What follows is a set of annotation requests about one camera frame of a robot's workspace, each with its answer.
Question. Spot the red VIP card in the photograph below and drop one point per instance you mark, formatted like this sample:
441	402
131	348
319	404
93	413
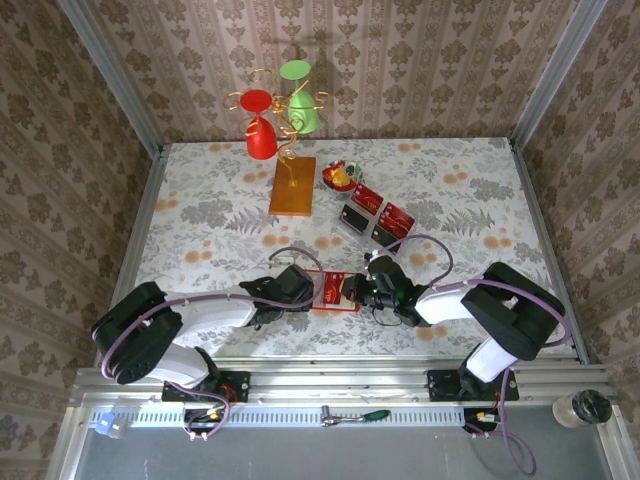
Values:
367	196
334	290
400	212
395	226

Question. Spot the black card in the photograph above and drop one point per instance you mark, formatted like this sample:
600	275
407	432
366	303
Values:
354	218
382	237

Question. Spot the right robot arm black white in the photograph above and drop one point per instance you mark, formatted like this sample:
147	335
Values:
515	310

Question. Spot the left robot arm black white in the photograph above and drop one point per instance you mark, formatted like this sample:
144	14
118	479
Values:
135	340

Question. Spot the yellow wrapped candy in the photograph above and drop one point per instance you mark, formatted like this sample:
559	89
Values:
341	177

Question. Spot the red wrapped candy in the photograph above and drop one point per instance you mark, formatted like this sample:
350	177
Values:
330	175

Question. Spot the small patterned bowl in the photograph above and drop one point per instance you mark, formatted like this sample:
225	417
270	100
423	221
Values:
356	172

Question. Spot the floral patterned table cover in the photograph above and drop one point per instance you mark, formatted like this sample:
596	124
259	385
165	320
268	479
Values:
225	175

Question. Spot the red goblet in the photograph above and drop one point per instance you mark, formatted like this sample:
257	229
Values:
261	140

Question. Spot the green goblet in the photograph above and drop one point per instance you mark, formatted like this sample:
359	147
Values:
302	112

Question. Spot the clear cup with dark lid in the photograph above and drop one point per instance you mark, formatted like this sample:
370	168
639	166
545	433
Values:
590	406

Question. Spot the blue white plug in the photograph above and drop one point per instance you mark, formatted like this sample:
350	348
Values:
104	424

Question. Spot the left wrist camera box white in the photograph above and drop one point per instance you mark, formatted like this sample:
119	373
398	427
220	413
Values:
282	260

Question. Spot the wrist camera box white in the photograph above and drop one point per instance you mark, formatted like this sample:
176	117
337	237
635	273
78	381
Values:
282	260
375	256

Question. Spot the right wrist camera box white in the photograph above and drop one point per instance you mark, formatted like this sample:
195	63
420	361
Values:
375	256

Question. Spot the long aluminium base rail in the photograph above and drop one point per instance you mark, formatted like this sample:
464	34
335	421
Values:
340	382

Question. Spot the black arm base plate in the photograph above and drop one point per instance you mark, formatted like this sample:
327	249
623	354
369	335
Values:
440	385
240	385

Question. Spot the aluminium table side rail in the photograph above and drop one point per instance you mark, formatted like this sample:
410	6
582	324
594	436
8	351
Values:
144	210
538	210

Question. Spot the aluminium frame post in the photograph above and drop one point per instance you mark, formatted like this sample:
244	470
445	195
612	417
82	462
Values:
116	80
554	75

